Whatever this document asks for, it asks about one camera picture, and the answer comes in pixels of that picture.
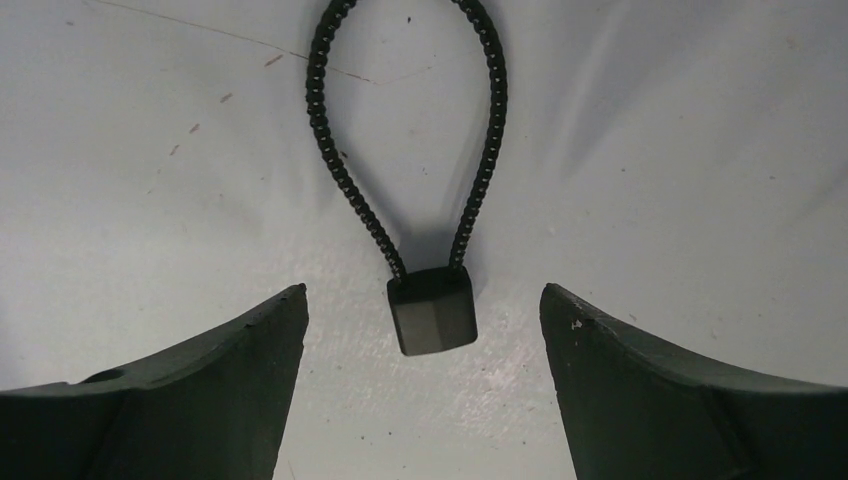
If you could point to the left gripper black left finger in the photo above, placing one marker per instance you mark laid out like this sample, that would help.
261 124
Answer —
214 406

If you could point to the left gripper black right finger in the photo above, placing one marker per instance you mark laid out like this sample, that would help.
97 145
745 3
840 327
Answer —
635 406

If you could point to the black cable padlock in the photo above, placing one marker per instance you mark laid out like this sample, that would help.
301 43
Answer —
433 310

